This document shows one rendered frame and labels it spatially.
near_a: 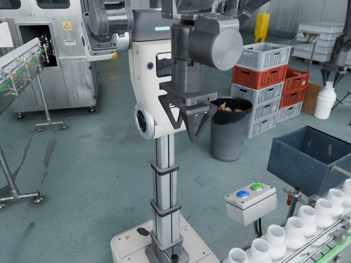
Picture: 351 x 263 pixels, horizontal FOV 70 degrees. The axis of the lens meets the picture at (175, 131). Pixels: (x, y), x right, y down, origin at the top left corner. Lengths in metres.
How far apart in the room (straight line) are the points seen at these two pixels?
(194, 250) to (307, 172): 0.81
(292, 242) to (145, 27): 0.78
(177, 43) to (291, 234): 0.51
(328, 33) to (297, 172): 6.67
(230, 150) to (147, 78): 2.01
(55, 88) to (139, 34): 3.30
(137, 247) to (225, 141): 1.49
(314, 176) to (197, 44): 1.14
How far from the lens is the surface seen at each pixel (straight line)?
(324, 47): 7.99
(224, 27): 0.36
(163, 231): 1.41
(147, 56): 0.89
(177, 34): 0.42
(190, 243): 1.74
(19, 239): 2.41
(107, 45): 0.87
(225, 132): 2.68
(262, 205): 0.82
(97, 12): 0.74
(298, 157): 1.43
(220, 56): 0.37
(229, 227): 2.21
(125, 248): 1.75
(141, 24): 0.94
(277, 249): 0.67
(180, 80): 0.43
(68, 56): 4.01
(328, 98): 1.29
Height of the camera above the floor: 1.63
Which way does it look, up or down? 28 degrees down
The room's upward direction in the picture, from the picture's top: straight up
